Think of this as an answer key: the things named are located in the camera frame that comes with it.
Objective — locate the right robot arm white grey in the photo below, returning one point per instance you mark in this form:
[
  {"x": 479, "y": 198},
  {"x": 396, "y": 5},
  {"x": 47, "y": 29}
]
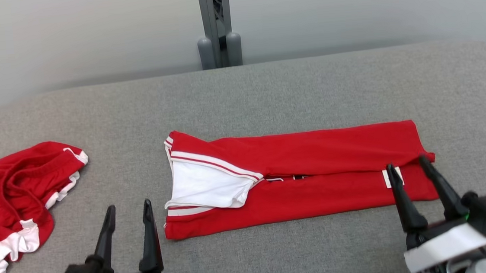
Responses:
[{"x": 474, "y": 269}]

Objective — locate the grey cylindrical post foot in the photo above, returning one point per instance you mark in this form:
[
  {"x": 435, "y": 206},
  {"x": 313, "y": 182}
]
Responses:
[
  {"x": 205, "y": 52},
  {"x": 234, "y": 48}
]

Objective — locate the red white striped shirt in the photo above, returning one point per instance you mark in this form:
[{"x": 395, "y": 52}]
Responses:
[{"x": 313, "y": 152}]

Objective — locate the grey metal slotted post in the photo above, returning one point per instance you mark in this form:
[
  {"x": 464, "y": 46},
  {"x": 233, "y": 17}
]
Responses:
[{"x": 211, "y": 13}]

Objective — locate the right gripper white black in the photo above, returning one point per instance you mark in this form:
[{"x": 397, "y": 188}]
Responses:
[{"x": 446, "y": 244}]

